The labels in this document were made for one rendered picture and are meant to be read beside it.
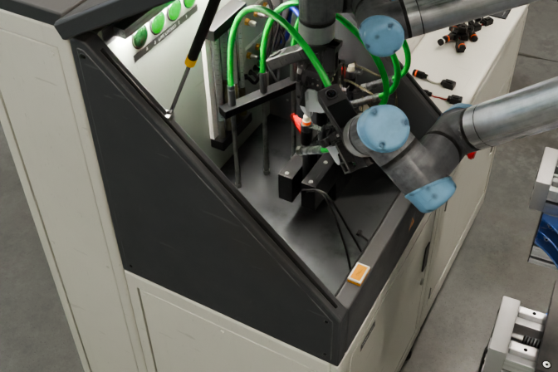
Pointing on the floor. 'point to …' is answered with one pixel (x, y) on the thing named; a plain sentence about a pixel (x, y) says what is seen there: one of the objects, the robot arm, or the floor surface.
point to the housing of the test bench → (65, 148)
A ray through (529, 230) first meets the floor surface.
